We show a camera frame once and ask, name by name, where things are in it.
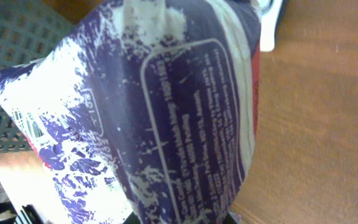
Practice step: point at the purple tissue pack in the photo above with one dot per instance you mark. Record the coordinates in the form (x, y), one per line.
(147, 108)

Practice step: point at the white barcode scanner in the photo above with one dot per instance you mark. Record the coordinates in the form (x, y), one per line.
(270, 10)

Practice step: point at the grey plastic mesh basket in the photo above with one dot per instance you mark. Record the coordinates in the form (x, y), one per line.
(29, 30)

